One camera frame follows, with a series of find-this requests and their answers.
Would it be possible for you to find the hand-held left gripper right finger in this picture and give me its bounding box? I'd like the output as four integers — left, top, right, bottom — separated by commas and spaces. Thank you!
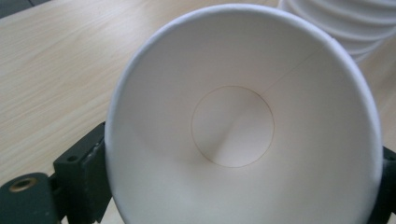
367, 146, 396, 224

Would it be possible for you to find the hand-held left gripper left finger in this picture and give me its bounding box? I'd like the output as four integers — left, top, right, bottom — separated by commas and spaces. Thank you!
52, 121, 113, 224

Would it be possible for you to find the single white paper cup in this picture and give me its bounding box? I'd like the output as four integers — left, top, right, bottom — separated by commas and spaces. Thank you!
104, 3, 384, 224

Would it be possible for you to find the stack of white paper cups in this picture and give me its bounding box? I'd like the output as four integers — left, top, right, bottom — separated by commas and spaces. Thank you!
276, 0, 396, 64

